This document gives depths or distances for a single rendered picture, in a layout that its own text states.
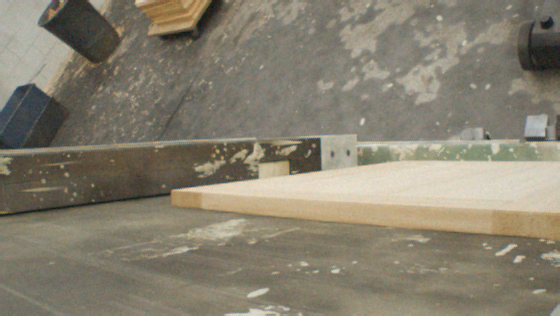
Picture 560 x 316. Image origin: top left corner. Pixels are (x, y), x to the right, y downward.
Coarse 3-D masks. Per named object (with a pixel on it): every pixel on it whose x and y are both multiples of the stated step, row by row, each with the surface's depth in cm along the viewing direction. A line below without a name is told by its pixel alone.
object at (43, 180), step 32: (0, 160) 57; (32, 160) 60; (64, 160) 63; (96, 160) 67; (128, 160) 70; (160, 160) 74; (192, 160) 79; (224, 160) 84; (256, 160) 89; (320, 160) 102; (352, 160) 110; (0, 192) 57; (32, 192) 60; (64, 192) 63; (96, 192) 66; (128, 192) 70; (160, 192) 74
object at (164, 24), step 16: (144, 0) 392; (160, 0) 379; (176, 0) 372; (192, 0) 380; (208, 0) 391; (160, 16) 405; (176, 16) 392; (192, 16) 383; (160, 32) 409; (176, 32) 397; (192, 32) 389
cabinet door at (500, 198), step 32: (416, 160) 103; (192, 192) 60; (224, 192) 58; (256, 192) 57; (288, 192) 56; (320, 192) 55; (352, 192) 56; (384, 192) 55; (416, 192) 54; (448, 192) 52; (480, 192) 51; (512, 192) 50; (544, 192) 46; (384, 224) 44; (416, 224) 42; (448, 224) 40; (480, 224) 39; (512, 224) 37; (544, 224) 35
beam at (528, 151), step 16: (432, 144) 102; (448, 144) 99; (464, 144) 97; (480, 144) 95; (496, 144) 93; (512, 144) 91; (528, 144) 89; (544, 144) 87; (368, 160) 111; (384, 160) 108; (400, 160) 106; (448, 160) 99; (464, 160) 97; (480, 160) 95; (496, 160) 93; (512, 160) 91; (528, 160) 89; (544, 160) 87
